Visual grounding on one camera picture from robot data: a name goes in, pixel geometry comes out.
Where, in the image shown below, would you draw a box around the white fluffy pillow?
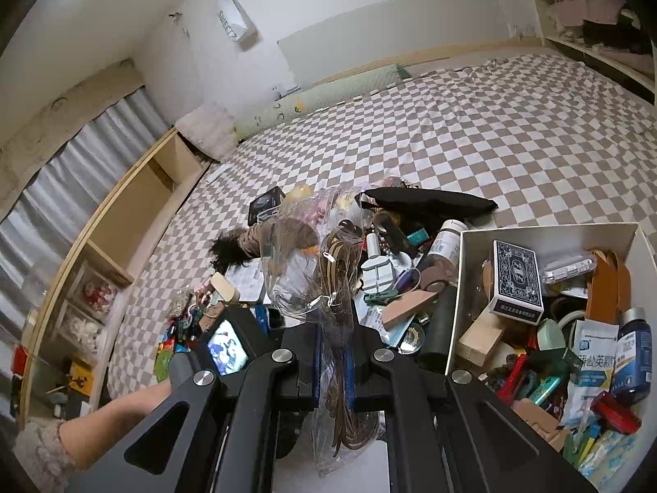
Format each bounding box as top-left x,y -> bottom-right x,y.
175,103 -> 239,162

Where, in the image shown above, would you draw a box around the white storage box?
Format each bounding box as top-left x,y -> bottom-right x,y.
444,222 -> 657,493

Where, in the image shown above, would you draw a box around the black small box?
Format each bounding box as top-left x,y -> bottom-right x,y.
248,187 -> 285,226

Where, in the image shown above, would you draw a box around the teal lighter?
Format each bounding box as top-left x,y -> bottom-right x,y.
528,376 -> 563,405

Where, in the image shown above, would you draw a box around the playing card box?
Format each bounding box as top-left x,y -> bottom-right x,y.
487,240 -> 544,324

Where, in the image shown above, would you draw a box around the green round case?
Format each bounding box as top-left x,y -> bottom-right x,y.
536,318 -> 565,352

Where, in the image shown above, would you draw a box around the black cylinder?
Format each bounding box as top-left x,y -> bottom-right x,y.
421,285 -> 460,365

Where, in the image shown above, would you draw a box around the light wooden block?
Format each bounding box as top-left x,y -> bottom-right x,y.
457,313 -> 506,363

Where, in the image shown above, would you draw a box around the clear box white figurines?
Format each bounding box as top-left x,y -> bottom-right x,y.
59,308 -> 108,355

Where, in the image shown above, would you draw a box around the person's left forearm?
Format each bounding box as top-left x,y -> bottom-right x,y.
14,382 -> 175,484

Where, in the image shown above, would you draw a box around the blue medicine bottle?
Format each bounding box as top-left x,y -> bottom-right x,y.
611,308 -> 654,405

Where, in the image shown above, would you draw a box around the white plastic device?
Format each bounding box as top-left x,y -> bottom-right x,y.
361,259 -> 404,293

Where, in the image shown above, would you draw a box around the grey curtain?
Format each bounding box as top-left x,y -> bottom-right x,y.
0,85 -> 170,329

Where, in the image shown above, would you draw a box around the clear plastic case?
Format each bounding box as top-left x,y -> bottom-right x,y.
544,254 -> 599,284

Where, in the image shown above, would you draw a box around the brown leather strap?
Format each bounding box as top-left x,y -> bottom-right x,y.
585,249 -> 632,329

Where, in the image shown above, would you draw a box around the checkered bedsheet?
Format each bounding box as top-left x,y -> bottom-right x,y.
105,51 -> 657,386

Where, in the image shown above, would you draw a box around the pile of clothes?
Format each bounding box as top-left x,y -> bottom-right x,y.
534,0 -> 652,57

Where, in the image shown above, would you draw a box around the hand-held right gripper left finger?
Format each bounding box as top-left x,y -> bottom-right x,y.
67,325 -> 325,493

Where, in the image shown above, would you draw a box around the brown cord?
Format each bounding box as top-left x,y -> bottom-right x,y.
259,184 -> 388,478

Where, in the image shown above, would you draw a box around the white blue medicine sachet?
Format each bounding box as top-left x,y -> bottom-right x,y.
562,321 -> 622,427

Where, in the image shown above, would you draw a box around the pinkish wooden block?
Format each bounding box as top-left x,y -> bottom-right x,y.
381,292 -> 441,328

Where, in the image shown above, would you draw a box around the white headboard panel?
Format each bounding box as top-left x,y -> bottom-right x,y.
277,0 -> 501,85

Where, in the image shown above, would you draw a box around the white paper bag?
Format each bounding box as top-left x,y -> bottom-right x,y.
208,0 -> 257,52

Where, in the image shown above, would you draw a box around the beige curtain valance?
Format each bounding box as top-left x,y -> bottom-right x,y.
0,59 -> 145,206

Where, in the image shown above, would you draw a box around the framed figurine display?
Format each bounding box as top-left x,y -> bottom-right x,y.
77,267 -> 121,314

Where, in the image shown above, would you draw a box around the wooden bed frame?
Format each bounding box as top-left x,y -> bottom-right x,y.
313,36 -> 545,87

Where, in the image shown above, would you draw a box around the red metallic lighter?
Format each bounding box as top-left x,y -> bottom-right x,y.
498,354 -> 529,404

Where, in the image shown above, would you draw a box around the green clothespin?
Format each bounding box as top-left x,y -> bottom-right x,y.
362,290 -> 406,305

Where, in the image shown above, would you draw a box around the green bolster pillow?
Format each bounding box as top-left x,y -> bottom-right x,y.
233,64 -> 411,139

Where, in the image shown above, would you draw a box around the white paper sheet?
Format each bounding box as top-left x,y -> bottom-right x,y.
226,259 -> 268,304

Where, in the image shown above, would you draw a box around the yellow plastic item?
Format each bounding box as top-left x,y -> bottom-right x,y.
285,185 -> 314,209

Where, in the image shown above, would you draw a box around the black fabric pouch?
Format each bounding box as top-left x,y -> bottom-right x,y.
362,187 -> 498,223

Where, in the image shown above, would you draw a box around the wooden bedside shelf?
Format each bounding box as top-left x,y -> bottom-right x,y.
15,128 -> 211,422

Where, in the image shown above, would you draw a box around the beige oval case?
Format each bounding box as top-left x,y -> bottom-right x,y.
211,272 -> 242,305

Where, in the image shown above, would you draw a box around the white cap bottle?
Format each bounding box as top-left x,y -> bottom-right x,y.
426,220 -> 468,268

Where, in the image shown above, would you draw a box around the wooden wardrobe shelf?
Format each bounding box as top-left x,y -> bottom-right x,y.
528,0 -> 657,108

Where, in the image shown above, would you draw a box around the red small box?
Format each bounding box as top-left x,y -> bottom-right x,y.
590,390 -> 642,435

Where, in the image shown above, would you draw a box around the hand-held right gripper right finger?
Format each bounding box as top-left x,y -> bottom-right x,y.
346,325 -> 599,493

